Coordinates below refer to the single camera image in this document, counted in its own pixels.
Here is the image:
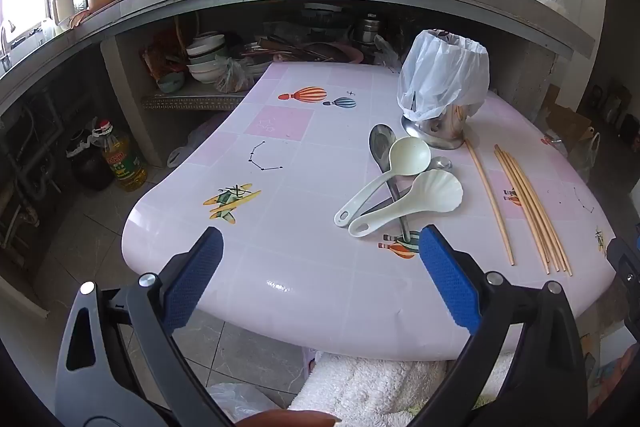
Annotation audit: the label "translucent plastic bag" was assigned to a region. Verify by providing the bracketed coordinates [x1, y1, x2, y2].
[206, 382, 280, 423]

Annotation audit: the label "white shell-shaped spoon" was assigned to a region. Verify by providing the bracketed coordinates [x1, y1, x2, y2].
[348, 169, 464, 239]

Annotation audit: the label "red packet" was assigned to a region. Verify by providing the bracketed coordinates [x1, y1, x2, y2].
[142, 32, 187, 78]

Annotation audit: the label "white round ladle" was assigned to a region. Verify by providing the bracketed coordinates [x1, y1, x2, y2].
[333, 136, 432, 228]

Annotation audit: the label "white plastic bag liner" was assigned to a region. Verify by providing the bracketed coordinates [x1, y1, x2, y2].
[397, 28, 490, 122]

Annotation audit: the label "stack of white bowls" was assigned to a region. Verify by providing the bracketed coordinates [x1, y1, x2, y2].
[186, 34, 232, 84]

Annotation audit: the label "cardboard box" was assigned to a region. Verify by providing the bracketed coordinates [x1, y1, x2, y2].
[545, 84, 593, 150]

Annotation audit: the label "green bowl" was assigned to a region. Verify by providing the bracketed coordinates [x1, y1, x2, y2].
[156, 71, 187, 94]

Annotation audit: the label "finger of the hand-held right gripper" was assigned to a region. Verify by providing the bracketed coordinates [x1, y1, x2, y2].
[607, 238, 640, 324]

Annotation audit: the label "dark jar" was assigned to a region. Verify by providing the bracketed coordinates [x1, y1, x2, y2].
[66, 132, 115, 191]

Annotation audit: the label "yellow cooking oil bottle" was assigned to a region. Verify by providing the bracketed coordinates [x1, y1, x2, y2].
[100, 121, 149, 194]

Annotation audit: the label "large metal spoon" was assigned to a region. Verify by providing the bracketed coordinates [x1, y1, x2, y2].
[369, 123, 412, 244]

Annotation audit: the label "pink basin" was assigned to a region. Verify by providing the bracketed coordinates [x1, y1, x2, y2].
[300, 41, 365, 64]

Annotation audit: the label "steel pot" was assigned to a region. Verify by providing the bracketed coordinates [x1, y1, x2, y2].
[350, 13, 385, 45]

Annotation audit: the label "knotted clear plastic bag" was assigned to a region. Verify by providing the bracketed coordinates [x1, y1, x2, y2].
[214, 57, 256, 94]

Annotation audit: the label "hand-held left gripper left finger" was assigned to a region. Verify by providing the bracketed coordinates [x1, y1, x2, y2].
[54, 226, 236, 427]

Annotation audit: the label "grey drain pipes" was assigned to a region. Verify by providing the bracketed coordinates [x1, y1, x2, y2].
[0, 97, 63, 258]

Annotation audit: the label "white handled plastic bag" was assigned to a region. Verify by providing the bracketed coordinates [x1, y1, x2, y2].
[570, 132, 602, 182]

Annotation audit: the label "white fleece garment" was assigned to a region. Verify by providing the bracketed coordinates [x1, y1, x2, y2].
[289, 351, 516, 427]

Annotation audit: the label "person's left hand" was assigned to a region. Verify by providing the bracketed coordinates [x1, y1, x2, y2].
[235, 409, 342, 427]

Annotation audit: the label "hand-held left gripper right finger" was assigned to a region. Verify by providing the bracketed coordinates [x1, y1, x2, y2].
[410, 224, 590, 427]

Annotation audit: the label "grey metal pot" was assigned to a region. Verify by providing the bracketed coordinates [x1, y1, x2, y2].
[301, 4, 351, 38]

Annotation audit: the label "white cup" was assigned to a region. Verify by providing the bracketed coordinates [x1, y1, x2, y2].
[52, 0, 76, 25]

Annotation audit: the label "steel utensil holder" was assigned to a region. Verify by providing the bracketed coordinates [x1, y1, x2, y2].
[400, 97, 482, 151]

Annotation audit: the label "pile of wooden-handled cookware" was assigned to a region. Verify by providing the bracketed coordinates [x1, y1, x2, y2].
[240, 34, 321, 64]

